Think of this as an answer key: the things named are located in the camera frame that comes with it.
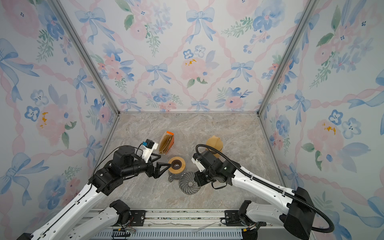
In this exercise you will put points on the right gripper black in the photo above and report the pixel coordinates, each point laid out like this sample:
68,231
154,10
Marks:
198,178

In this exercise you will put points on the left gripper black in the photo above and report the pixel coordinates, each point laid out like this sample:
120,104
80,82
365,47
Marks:
156,173

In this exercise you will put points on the grey glass dripper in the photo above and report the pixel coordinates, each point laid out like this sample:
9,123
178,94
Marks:
187,184

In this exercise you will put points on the grey glass carafe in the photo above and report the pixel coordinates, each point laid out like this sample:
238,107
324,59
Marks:
172,177

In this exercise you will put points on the coffee filter pack orange clip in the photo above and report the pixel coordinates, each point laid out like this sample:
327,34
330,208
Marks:
166,142

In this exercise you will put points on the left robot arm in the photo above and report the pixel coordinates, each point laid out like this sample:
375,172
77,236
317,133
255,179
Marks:
125,165

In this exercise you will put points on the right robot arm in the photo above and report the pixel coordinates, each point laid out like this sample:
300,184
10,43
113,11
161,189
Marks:
286,205

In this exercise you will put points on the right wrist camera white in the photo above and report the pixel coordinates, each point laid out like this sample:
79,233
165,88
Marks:
195,160

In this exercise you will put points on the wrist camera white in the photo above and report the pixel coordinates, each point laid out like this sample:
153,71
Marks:
148,147
195,160

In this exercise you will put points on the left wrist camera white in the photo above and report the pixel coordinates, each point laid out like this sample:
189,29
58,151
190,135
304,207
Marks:
148,147

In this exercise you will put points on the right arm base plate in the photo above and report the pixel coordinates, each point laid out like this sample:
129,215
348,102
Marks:
232,218

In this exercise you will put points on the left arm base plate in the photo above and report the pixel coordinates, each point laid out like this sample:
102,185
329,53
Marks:
132,218

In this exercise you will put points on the aluminium front rail frame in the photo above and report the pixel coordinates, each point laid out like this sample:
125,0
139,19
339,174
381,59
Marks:
197,224

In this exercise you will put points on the left corner aluminium post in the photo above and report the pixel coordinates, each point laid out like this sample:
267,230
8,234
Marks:
80,47

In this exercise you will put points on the corner aluminium post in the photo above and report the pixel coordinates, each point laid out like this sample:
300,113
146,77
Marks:
80,47
304,19

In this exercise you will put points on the right corner aluminium post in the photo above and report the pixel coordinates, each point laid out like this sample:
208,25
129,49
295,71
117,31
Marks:
304,19

